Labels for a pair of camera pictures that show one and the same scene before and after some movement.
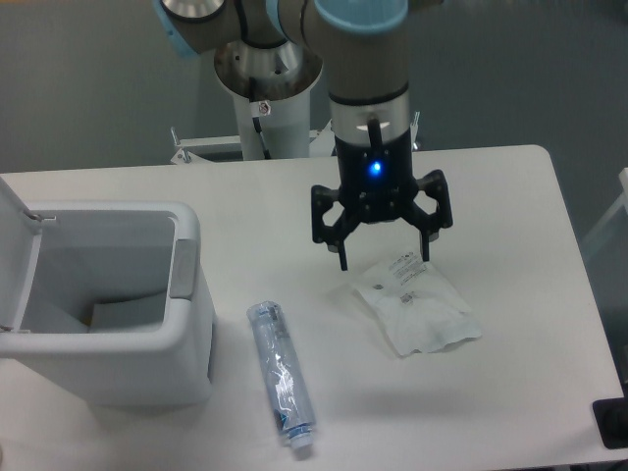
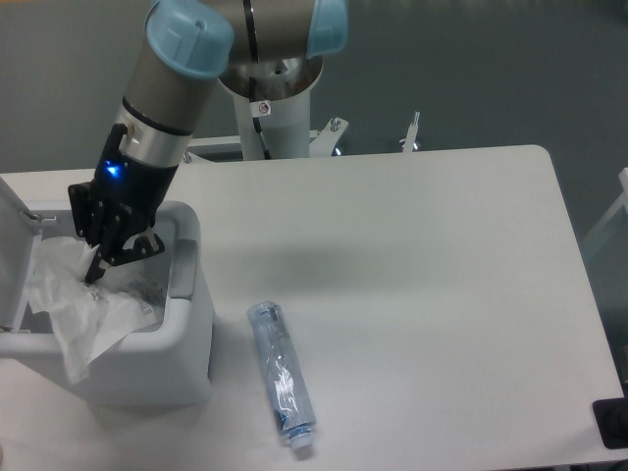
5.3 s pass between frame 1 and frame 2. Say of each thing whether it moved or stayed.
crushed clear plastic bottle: stayed
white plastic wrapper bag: moved
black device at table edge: stayed
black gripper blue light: moved
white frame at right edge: stayed
